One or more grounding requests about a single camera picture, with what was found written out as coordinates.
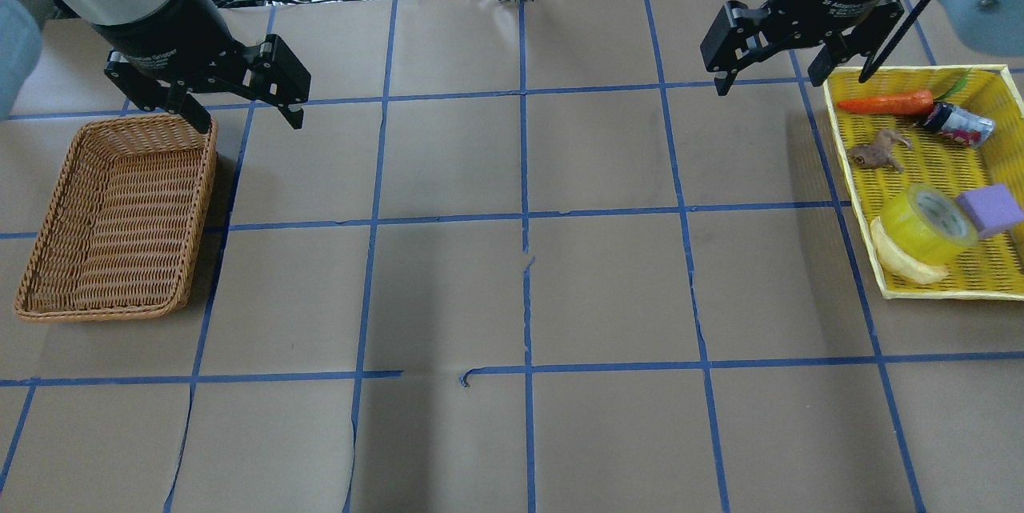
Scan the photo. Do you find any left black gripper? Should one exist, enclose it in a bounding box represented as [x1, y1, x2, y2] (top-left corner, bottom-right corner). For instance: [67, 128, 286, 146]
[92, 0, 311, 134]

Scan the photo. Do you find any brown wicker basket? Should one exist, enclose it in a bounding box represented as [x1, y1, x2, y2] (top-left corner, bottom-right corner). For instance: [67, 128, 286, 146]
[12, 114, 219, 323]

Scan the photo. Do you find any brown toy lion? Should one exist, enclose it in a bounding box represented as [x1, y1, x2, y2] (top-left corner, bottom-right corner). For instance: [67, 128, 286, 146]
[846, 129, 914, 173]

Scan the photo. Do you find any purple foam block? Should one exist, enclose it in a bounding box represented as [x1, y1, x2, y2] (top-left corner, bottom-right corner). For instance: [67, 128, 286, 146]
[955, 182, 1023, 239]

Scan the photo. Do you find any yellow plastic tray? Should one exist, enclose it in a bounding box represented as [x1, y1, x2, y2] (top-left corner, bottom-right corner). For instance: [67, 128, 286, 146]
[823, 65, 1023, 301]

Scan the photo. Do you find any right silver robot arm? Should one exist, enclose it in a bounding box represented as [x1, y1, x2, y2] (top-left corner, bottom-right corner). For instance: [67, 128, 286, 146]
[701, 0, 1023, 96]

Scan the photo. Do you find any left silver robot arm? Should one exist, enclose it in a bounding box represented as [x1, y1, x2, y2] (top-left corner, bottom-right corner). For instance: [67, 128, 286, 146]
[1, 0, 311, 134]

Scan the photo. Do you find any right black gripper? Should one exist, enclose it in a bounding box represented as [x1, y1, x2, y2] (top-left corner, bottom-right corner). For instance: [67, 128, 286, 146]
[701, 0, 906, 96]

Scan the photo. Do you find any orange toy carrot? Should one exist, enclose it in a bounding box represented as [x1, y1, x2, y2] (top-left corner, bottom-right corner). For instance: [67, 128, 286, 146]
[835, 89, 935, 116]

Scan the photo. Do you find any small drink can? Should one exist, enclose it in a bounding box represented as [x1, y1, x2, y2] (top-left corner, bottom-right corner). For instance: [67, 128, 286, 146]
[918, 102, 996, 148]

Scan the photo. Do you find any yellow toy banana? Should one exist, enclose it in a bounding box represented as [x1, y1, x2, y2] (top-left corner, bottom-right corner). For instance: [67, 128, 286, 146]
[868, 217, 950, 286]

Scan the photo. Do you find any yellow tape roll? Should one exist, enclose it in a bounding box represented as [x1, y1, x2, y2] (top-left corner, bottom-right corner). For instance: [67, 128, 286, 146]
[880, 182, 979, 266]

